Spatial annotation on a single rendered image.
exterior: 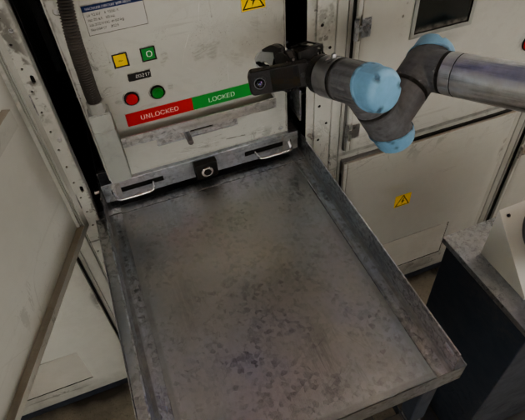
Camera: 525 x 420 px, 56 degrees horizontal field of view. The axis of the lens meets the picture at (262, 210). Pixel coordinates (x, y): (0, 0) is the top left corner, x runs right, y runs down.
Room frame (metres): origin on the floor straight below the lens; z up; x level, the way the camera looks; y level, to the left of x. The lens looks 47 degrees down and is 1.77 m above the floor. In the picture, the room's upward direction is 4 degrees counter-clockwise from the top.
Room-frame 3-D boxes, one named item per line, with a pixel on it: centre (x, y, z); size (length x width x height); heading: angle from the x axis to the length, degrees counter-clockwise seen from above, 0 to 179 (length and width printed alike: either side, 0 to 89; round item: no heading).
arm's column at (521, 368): (0.71, -0.67, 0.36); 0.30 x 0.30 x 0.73; 19
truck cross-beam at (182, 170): (1.02, 0.15, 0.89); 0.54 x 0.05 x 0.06; 108
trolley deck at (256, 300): (0.64, 0.03, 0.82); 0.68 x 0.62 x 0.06; 18
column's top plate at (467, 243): (0.71, -0.67, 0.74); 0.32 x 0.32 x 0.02; 19
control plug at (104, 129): (0.87, 0.33, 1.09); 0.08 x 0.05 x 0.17; 18
